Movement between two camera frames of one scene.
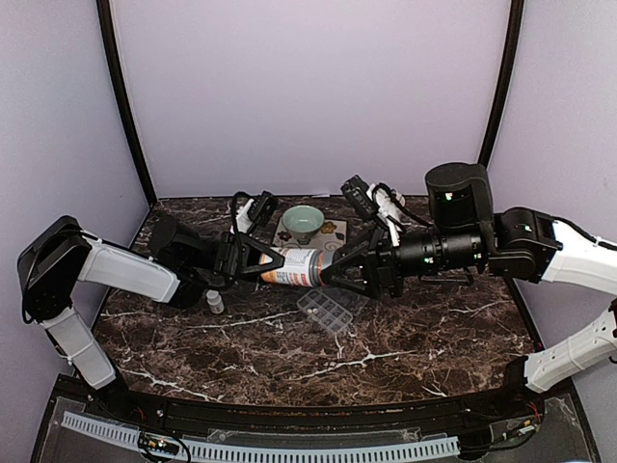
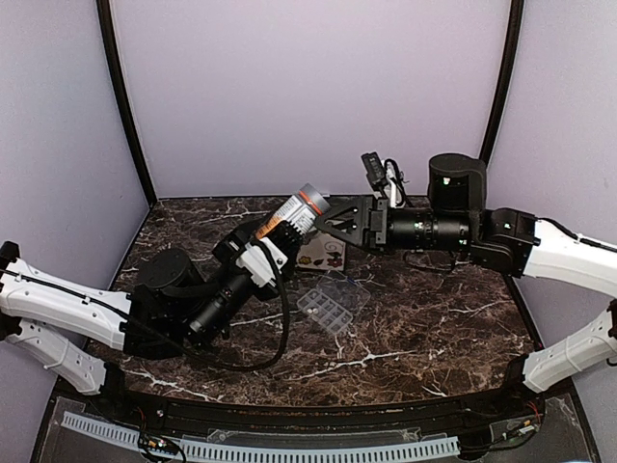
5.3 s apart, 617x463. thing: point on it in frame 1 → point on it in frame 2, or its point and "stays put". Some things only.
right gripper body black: [388, 276] → [380, 241]
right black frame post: [505, 75] stays put
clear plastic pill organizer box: [332, 308] stays put
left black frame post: [106, 25] stays put
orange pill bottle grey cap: [300, 266] → [301, 209]
